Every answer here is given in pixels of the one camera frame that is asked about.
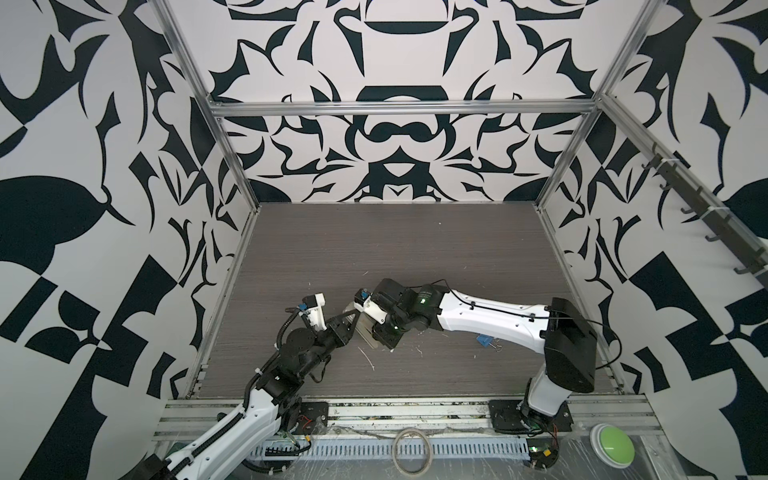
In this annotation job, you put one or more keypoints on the green push button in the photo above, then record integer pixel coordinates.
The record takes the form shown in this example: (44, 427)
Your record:
(612, 446)

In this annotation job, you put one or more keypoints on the clear tape roll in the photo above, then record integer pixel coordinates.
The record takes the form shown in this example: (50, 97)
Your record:
(412, 444)

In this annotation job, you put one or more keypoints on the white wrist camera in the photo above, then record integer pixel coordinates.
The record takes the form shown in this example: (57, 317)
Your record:
(311, 310)
(363, 302)

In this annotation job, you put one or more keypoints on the blue binder clip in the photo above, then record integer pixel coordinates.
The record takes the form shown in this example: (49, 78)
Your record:
(489, 342)

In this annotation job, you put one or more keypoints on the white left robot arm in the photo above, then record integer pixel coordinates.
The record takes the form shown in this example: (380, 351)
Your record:
(270, 404)

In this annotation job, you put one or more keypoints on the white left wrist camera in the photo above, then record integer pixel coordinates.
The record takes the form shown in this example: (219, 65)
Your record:
(311, 310)

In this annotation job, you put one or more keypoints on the white slotted cable duct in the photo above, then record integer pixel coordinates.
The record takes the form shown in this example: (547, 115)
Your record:
(369, 448)

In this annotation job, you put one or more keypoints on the small green circuit board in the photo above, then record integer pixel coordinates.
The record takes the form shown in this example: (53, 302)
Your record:
(543, 453)

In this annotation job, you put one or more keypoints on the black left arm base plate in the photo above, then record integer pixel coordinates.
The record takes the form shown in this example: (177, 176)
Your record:
(312, 416)

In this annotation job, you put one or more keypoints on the white remote control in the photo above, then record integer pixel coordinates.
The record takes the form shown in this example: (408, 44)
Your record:
(364, 328)

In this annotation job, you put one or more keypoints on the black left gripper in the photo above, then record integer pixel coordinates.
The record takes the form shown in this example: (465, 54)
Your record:
(343, 332)

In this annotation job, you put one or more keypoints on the aluminium enclosure frame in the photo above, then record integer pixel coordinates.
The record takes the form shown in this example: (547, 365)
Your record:
(496, 145)

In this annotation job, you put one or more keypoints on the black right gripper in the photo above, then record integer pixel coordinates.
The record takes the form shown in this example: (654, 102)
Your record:
(383, 337)

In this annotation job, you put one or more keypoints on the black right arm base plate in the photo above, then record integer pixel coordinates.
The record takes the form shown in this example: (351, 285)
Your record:
(516, 417)

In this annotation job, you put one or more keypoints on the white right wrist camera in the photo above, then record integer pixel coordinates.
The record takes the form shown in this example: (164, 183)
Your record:
(363, 302)

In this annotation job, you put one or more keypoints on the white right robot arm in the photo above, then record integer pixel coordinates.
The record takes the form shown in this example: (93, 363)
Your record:
(557, 331)

